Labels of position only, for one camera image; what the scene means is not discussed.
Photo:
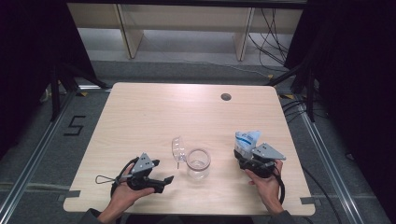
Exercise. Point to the round grey table grommet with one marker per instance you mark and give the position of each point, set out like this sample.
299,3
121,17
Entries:
226,96

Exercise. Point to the black metal stand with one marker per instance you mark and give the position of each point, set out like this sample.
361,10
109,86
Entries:
55,93
310,93

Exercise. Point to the yellow and black tape piece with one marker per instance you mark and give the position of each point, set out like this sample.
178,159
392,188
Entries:
286,96
270,76
82,94

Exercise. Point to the person's left hand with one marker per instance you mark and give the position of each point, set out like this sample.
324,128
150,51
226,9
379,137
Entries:
124,197

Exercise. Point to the person's right hand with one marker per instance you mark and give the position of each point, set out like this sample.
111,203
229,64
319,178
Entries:
267,189

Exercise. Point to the person's dark lap clothing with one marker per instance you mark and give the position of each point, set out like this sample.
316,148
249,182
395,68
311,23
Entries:
186,220

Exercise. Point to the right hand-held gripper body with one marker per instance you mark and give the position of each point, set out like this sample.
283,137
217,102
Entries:
267,152

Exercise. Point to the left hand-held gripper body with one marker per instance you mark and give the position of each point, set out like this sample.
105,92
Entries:
141,165

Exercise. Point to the light wooden shelf unit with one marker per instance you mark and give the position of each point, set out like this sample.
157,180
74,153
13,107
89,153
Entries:
186,18

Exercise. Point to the white and blue milk pouch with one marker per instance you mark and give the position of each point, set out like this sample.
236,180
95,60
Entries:
246,140

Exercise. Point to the aluminium floor rail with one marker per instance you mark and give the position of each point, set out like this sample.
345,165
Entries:
323,155
40,149

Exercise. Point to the dark curtain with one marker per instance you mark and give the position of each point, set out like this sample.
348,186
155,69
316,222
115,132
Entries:
358,62
25,46

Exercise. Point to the clear jar with hinged lid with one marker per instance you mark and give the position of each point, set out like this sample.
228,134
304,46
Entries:
198,174

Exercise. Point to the grey tape strip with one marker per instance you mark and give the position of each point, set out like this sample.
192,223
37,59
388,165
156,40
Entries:
73,193
308,200

